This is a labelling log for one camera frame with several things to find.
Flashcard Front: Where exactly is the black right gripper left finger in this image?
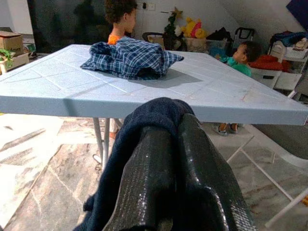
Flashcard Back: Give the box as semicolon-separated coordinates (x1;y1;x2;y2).
103;125;184;231

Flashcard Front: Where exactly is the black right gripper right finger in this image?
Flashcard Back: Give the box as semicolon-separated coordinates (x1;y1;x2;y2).
177;113;255;231

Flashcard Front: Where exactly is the navy blue garment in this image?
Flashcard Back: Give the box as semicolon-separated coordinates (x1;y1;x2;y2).
73;97;196;231

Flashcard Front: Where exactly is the grey folding chair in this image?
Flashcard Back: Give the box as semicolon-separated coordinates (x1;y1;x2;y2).
226;124;308;229

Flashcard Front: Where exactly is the white laundry hamper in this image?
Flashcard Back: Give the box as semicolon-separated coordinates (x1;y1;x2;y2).
250;68;282;89

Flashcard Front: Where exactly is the toddler in green shirt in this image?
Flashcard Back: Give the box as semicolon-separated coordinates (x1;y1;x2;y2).
217;40;263;136

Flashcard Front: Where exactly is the blue plaid shirt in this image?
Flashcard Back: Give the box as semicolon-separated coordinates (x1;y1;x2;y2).
80;36;185;81

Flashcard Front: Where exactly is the red cushion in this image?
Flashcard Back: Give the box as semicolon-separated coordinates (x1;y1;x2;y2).
249;54;290;73

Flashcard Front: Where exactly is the clear storage bin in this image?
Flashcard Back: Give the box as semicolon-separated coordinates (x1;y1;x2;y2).
185;37;232;52

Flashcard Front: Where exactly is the light blue folding table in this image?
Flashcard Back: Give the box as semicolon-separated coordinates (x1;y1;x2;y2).
0;44;308;169

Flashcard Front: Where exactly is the white shelf unit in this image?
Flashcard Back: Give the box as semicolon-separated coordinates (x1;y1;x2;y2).
268;31;308;97

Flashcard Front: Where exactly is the small Christmas tree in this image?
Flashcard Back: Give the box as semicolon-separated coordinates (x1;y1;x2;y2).
163;7;186;51

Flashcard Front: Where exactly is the yellow plush toy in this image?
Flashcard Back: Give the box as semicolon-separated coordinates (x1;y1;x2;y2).
180;16;208;39

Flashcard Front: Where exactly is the child in orange shirt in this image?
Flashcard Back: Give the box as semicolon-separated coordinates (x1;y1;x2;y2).
104;0;138;140

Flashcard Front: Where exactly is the cardboard box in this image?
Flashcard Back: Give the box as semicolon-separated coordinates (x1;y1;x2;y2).
0;51;31;73
0;30;25;57

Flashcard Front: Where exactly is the large black television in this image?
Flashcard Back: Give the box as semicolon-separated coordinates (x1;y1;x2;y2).
27;0;114;47

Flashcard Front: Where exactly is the green toy plant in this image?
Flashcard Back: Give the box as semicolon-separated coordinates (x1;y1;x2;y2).
0;48;15;68

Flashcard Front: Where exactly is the blue hanging cloth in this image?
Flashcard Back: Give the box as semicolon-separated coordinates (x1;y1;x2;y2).
285;0;308;32

